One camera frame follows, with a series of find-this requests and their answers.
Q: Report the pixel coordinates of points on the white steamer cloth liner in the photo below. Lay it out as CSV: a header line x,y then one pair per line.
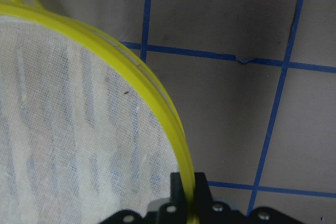
x,y
78,134

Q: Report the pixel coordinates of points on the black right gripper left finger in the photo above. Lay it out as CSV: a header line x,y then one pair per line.
x,y
177,196

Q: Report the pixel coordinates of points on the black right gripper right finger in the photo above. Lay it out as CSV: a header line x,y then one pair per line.
x,y
202,194

